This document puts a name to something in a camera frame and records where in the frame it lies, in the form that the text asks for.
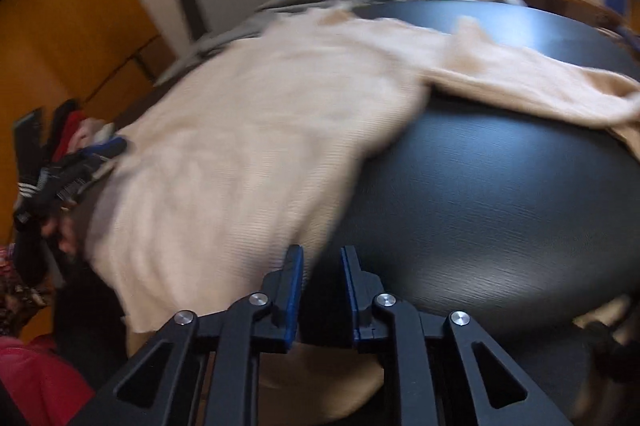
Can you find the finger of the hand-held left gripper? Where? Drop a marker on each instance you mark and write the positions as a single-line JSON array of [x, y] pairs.
[[105, 148]]

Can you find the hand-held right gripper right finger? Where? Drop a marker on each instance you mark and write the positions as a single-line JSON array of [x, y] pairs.
[[348, 286]]

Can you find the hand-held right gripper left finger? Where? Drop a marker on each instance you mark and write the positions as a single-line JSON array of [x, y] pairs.
[[294, 286]]

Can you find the cream knit sweater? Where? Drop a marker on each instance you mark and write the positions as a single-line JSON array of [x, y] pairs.
[[240, 141]]

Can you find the person's left hand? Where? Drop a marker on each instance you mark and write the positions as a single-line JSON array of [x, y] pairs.
[[65, 236]]

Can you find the dark patterned cloth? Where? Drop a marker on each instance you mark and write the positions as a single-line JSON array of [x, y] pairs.
[[17, 296]]

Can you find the orange wooden cabinet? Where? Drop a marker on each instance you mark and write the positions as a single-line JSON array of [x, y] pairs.
[[60, 16]]

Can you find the pink cloth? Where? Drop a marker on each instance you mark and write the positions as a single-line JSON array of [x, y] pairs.
[[35, 381]]

